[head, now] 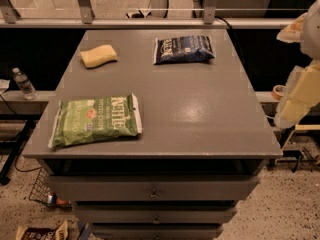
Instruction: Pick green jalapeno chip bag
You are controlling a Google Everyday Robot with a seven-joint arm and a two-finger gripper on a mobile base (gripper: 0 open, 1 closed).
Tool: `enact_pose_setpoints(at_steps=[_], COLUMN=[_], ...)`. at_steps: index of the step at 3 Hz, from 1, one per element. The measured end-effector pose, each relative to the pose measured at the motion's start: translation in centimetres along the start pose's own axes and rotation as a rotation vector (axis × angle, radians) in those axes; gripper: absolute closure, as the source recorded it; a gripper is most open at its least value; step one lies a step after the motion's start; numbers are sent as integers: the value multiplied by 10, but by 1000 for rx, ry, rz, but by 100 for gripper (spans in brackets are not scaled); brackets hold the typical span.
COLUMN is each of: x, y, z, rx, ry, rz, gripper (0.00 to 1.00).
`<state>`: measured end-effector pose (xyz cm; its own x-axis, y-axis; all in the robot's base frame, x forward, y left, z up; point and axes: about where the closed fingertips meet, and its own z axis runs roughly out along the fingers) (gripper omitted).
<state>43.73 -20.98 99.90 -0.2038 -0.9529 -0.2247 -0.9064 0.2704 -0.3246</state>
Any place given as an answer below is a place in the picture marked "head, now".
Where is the clear plastic water bottle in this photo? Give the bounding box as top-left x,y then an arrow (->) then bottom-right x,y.
12,68 -> 36,100

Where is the brown chip bag on floor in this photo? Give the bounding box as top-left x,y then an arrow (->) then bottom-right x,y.
16,221 -> 68,240

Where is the green jalapeno chip bag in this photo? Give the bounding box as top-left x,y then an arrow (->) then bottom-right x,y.
48,94 -> 142,148

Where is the blue chip bag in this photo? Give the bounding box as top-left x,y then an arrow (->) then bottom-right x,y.
153,35 -> 215,65

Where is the tape roll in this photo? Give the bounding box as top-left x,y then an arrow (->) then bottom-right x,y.
271,85 -> 285,100

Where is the black cable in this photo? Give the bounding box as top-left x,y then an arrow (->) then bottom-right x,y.
214,16 -> 248,68

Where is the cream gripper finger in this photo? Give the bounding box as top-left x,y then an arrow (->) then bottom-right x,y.
276,13 -> 307,43

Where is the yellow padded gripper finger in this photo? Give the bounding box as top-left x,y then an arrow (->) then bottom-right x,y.
275,64 -> 320,129

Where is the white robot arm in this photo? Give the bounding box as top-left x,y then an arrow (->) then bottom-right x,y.
274,0 -> 320,128

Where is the grey drawer cabinet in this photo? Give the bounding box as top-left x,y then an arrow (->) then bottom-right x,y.
24,30 -> 281,240

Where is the yellow sponge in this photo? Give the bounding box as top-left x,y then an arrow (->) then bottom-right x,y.
80,45 -> 118,68

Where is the metal railing frame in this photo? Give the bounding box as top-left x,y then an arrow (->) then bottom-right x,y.
1,0 -> 293,29

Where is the wire basket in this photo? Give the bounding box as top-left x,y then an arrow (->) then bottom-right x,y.
29,169 -> 54,205

